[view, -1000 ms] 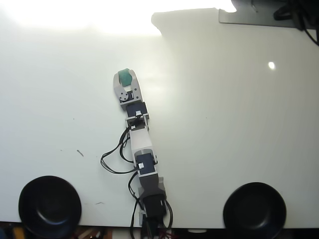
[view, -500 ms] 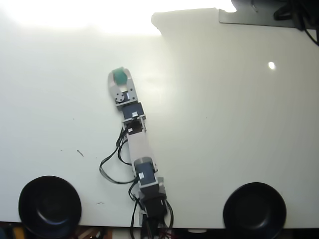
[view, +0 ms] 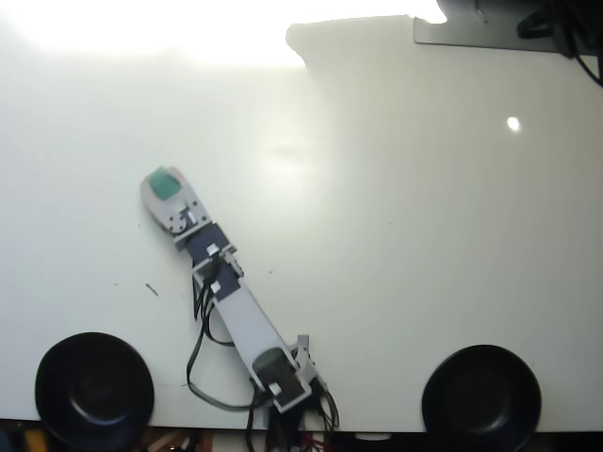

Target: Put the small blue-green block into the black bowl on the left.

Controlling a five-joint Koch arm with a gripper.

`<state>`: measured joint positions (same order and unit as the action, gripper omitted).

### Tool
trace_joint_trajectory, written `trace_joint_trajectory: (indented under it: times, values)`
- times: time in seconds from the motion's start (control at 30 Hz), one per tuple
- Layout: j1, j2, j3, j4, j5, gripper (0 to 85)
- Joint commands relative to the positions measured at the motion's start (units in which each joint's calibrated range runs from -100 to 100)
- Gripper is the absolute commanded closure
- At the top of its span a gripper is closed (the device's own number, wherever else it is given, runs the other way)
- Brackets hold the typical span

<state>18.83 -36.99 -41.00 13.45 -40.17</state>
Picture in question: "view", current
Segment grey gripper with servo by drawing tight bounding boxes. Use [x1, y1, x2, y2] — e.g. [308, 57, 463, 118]
[139, 165, 212, 251]

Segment blue foam cube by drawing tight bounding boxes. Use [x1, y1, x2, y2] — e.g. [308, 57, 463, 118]
[146, 165, 185, 202]

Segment black bowl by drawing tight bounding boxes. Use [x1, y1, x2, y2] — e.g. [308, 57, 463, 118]
[34, 331, 155, 452]
[420, 344, 543, 452]

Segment black servo cable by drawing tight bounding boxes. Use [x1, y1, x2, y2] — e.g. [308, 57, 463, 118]
[186, 324, 268, 412]
[191, 253, 233, 347]

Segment red wires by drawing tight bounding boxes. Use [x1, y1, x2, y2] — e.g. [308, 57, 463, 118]
[301, 433, 341, 452]

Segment grey metal base plate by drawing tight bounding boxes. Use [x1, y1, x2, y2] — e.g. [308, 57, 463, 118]
[413, 12, 575, 57]

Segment black cable bundle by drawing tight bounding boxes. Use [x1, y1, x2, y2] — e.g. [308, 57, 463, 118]
[515, 0, 603, 89]

